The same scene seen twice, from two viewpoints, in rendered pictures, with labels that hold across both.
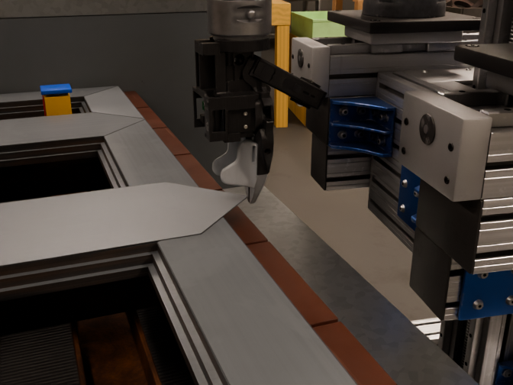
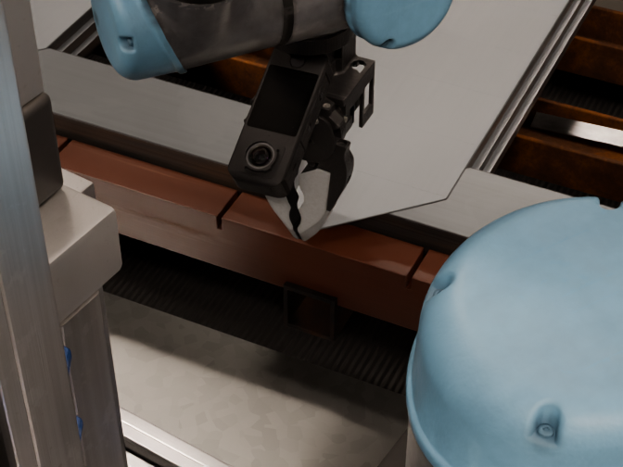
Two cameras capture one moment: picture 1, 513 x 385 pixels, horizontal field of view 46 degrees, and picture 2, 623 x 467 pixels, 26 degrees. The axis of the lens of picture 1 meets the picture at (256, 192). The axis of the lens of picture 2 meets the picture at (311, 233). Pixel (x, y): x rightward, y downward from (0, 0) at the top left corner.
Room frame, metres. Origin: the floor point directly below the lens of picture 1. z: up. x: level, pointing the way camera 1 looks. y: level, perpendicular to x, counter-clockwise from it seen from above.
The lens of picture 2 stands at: (1.36, -0.58, 1.60)
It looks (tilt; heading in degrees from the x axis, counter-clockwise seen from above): 41 degrees down; 136
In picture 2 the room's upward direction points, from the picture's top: straight up
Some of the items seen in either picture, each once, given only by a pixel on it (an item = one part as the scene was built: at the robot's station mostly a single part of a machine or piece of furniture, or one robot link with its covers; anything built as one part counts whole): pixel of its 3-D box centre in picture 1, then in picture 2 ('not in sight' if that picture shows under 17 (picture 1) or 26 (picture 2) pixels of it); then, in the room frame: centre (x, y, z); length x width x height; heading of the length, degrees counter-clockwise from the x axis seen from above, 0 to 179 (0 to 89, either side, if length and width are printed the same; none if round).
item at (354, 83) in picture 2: (234, 88); (311, 76); (0.73, 0.03, 0.99); 0.09 x 0.08 x 0.12; 111
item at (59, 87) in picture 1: (56, 92); not in sight; (1.24, 0.41, 0.88); 0.06 x 0.06 x 0.02; 21
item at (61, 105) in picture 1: (62, 138); not in sight; (1.24, 0.41, 0.78); 0.05 x 0.05 x 0.19; 21
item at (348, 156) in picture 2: not in sight; (323, 162); (0.76, 0.01, 0.93); 0.05 x 0.02 x 0.09; 21
